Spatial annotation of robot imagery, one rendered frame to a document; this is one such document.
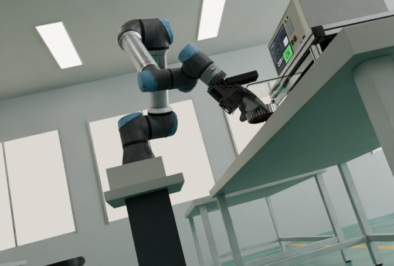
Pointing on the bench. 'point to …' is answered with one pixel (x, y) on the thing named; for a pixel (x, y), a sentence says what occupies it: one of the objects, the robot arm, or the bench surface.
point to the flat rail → (294, 78)
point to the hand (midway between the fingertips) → (264, 115)
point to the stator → (257, 117)
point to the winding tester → (328, 10)
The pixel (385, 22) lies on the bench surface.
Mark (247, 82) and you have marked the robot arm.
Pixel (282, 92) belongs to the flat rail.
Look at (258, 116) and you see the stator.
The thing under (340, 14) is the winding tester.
